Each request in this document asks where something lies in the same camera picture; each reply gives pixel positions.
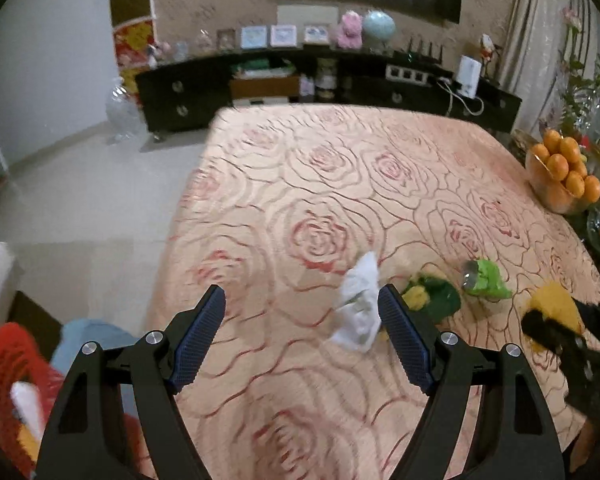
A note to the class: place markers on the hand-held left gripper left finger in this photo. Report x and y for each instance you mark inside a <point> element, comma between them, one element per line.
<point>200,340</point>

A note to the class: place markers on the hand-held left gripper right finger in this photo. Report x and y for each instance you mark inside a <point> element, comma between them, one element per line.
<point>405,340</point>

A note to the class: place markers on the white tissue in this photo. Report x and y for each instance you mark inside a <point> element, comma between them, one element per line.
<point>27,400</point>
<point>360,305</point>

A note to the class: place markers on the red plastic basket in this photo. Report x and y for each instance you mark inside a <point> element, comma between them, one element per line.
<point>10,355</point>

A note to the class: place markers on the mustard ribbed wrapper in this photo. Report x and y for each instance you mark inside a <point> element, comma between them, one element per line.
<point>27,440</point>

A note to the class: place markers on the green yellow packet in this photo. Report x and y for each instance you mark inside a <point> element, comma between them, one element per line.
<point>432,300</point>

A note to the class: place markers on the light green packet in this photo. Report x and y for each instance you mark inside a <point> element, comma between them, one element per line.
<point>487,280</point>

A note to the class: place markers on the light blue plastic item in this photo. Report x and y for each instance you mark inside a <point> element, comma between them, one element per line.
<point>90,335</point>

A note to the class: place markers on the glass fruit bowl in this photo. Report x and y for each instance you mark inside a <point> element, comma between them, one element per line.
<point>555,200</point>

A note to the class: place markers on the pile of oranges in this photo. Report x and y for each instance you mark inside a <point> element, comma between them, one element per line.
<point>560,165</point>

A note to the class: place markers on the rose pattern tablecloth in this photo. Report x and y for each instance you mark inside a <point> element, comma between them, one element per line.
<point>305,185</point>

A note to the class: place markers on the flower plant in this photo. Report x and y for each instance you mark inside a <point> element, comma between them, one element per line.
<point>580,95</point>

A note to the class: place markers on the clear glass floor vase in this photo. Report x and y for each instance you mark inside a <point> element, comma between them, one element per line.
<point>122,110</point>

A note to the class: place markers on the black TV cabinet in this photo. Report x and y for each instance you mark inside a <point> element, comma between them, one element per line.
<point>190,95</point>

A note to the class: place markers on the brown box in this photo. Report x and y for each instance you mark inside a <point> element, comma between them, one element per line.
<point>264,87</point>

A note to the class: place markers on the white socket panel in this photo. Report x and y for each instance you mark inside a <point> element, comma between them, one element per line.
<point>407,73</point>

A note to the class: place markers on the white upright device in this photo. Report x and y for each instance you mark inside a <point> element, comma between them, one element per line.
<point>467,72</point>

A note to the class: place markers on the small white bottle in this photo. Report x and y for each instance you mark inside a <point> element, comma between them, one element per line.
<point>306,85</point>

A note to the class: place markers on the glass coffee jar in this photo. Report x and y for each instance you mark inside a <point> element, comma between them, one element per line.
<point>326,77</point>

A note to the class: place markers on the pale curtain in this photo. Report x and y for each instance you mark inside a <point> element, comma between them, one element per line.
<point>535,50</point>

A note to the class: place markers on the green packets stack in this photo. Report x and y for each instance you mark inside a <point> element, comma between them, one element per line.
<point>257,66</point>

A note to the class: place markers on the white red figurine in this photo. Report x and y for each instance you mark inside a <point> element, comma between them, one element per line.
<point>487,52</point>

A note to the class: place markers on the black router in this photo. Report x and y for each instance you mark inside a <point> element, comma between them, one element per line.
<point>422,52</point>

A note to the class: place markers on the red floral decoration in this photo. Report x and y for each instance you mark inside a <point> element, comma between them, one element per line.
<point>135,42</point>

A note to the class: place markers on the pale blue globe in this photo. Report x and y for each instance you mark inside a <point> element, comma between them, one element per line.
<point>378,27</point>

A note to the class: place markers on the pink plush toy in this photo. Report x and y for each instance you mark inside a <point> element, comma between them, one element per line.
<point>350,30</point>

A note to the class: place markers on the white board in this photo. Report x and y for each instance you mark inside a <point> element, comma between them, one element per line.
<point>305,15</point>

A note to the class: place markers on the dark picture frame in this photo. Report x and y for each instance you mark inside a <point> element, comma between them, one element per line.
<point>226,38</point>

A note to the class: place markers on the light blue picture frame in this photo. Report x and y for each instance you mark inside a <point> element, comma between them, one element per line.
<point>316,34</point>
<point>254,36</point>
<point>283,35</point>

